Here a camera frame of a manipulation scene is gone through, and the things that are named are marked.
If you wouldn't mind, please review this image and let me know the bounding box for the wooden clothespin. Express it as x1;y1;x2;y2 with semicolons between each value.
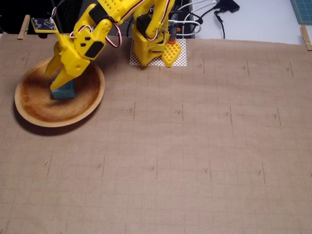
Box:
299;25;312;51
17;14;31;40

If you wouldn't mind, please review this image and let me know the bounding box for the looped white cable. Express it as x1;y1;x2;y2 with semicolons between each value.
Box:
170;19;203;38

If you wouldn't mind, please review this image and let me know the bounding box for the white perforated mat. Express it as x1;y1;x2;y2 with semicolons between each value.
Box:
129;38;188;68

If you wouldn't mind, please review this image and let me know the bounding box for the round wooden bowl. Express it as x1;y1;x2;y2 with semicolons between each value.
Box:
14;57;106;128

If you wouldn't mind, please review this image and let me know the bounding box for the black box behind base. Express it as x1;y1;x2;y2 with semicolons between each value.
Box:
170;0;197;39

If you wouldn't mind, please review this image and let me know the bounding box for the thin black cable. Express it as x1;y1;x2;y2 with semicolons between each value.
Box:
184;11;204;25

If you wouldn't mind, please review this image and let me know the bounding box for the green cutting mat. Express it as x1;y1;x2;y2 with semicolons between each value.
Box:
290;0;312;24

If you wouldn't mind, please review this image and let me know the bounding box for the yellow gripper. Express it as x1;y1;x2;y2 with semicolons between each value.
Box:
44;30;106;90

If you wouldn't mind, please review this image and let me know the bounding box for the blue block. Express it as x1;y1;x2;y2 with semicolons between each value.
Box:
50;79;77;100

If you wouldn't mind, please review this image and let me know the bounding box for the orange and black clamp handle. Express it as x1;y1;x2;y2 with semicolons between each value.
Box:
167;25;181;45

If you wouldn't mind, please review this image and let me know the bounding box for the yellow waffle-pattern clamp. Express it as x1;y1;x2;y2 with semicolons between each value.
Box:
161;40;182;68

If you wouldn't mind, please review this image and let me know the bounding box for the long white cable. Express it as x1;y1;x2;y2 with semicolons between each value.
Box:
176;0;220;15

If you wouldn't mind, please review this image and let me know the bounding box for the black cable with plug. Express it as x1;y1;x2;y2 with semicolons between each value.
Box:
214;9;226;39

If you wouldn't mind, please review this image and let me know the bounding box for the black power adapter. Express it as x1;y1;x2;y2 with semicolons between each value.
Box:
215;0;241;14

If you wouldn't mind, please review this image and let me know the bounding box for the gridded wrapping paper sheet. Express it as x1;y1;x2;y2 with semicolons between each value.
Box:
0;33;312;234

